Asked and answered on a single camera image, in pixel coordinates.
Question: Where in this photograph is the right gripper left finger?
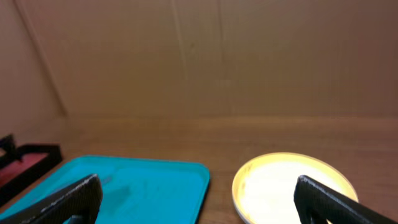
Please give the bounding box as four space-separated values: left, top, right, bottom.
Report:
1 174 103 224

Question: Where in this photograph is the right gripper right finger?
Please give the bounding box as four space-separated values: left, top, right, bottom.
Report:
294 175 397 224

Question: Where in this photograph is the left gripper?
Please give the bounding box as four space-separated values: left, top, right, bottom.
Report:
1 134 22 168

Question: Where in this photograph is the green rimmed yellow plate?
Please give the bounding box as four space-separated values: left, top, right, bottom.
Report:
231 152 359 224

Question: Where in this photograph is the dark tray with red liquid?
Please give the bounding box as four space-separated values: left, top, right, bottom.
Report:
1 144 63 206

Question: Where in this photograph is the teal plastic serving tray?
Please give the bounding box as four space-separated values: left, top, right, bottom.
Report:
1 156 210 223

